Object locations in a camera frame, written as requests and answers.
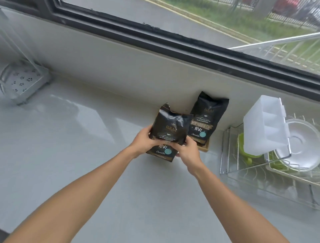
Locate black window frame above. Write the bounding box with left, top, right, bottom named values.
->
left=0, top=0, right=320, bottom=102

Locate metal wire dish rack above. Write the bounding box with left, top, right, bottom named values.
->
left=220, top=114, right=320, bottom=209

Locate black coffee bag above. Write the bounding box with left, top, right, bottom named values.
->
left=146, top=102, right=194, bottom=163
left=186, top=91, right=230, bottom=147

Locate person's left hand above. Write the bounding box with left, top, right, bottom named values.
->
left=128, top=125, right=153, bottom=159

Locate person's right hand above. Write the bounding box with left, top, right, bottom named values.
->
left=175, top=137, right=204, bottom=177

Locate wooden tray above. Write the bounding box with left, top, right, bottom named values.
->
left=197, top=138, right=211, bottom=152

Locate person's left forearm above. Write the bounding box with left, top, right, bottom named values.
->
left=3, top=147, right=137, bottom=243

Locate white round plate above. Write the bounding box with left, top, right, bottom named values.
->
left=275, top=119, right=320, bottom=170

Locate sealed black coffee bag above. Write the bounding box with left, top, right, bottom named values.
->
left=186, top=91, right=230, bottom=147

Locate white plastic cutlery holder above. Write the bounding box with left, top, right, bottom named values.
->
left=243, top=95, right=292, bottom=156

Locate metal railing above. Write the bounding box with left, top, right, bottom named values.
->
left=228, top=33, right=320, bottom=73

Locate person's right forearm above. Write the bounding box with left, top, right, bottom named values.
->
left=186, top=164, right=290, bottom=243

